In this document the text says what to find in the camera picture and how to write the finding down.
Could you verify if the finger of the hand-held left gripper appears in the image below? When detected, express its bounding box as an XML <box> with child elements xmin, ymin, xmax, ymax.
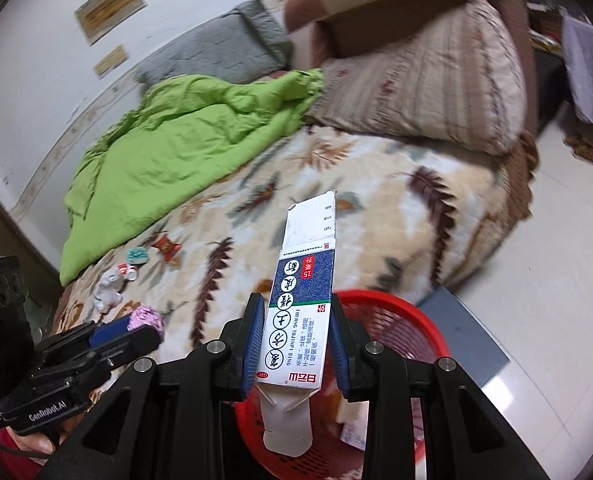
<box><xmin>89</xmin><ymin>326</ymin><xmax>160</xmax><ymax>368</ymax></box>
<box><xmin>35</xmin><ymin>315</ymin><xmax>132</xmax><ymax>361</ymax></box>

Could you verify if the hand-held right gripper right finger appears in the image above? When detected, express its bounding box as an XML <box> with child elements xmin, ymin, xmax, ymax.
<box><xmin>327</xmin><ymin>294</ymin><xmax>552</xmax><ymax>480</ymax></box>

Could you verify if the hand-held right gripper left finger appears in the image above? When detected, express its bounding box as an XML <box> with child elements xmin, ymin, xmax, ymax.
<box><xmin>59</xmin><ymin>291</ymin><xmax>268</xmax><ymax>480</ymax></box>

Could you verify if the pink wrapper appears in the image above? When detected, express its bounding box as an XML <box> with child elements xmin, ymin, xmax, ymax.
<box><xmin>128</xmin><ymin>305</ymin><xmax>166</xmax><ymax>343</ymax></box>

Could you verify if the white plastic bag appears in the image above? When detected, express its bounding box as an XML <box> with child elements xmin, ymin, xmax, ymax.
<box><xmin>94</xmin><ymin>269</ymin><xmax>127</xmax><ymax>313</ymax></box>

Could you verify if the white and blue medicine carton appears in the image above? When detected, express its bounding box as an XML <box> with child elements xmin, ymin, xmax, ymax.
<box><xmin>254</xmin><ymin>190</ymin><xmax>337</xmax><ymax>458</ymax></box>

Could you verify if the red plastic basket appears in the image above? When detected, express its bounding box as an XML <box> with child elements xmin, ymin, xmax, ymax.
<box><xmin>234</xmin><ymin>289</ymin><xmax>452</xmax><ymax>480</ymax></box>

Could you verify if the red packet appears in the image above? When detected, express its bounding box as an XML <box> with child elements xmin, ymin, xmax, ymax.
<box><xmin>151</xmin><ymin>234</ymin><xmax>182</xmax><ymax>267</ymax></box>

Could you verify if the person's left hand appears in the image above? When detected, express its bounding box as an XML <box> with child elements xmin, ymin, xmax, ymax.
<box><xmin>7</xmin><ymin>425</ymin><xmax>62</xmax><ymax>457</ymax></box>

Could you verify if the white paper wrapper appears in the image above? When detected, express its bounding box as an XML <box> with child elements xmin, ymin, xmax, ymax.
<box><xmin>339</xmin><ymin>400</ymin><xmax>369</xmax><ymax>446</ymax></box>

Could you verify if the grey floor mat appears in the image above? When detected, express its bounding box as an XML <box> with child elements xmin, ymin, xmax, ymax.
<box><xmin>419</xmin><ymin>285</ymin><xmax>512</xmax><ymax>401</ymax></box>

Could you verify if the leaf print fleece blanket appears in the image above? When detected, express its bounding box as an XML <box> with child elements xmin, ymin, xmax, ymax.
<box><xmin>51</xmin><ymin>122</ymin><xmax>539</xmax><ymax>361</ymax></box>

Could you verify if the green quilt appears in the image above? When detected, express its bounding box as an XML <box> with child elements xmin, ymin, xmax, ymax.
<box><xmin>59</xmin><ymin>67</ymin><xmax>327</xmax><ymax>286</ymax></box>

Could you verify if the beige striped pillow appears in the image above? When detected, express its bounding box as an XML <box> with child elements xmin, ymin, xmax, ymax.
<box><xmin>303</xmin><ymin>0</ymin><xmax>527</xmax><ymax>156</ymax></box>

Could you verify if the grey quilted pillow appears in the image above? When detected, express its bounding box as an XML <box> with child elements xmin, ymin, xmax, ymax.
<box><xmin>135</xmin><ymin>0</ymin><xmax>293</xmax><ymax>98</ymax></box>

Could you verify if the brown patterned slipper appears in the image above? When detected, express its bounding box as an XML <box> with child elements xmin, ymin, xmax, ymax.
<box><xmin>563</xmin><ymin>134</ymin><xmax>593</xmax><ymax>166</ymax></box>

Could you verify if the dark side table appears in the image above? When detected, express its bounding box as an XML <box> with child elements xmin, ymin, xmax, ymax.
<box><xmin>526</xmin><ymin>0</ymin><xmax>577</xmax><ymax>106</ymax></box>

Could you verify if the white hanging cloth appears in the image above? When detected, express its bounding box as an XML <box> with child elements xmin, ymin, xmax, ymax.
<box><xmin>561</xmin><ymin>10</ymin><xmax>593</xmax><ymax>126</ymax></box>

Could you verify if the small yellowish wall plaque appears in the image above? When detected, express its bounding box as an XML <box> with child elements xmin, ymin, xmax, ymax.
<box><xmin>94</xmin><ymin>45</ymin><xmax>128</xmax><ymax>78</ymax></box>

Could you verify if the large yellowish wall plaque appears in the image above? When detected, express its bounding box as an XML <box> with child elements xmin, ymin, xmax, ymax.
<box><xmin>74</xmin><ymin>0</ymin><xmax>144</xmax><ymax>46</ymax></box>

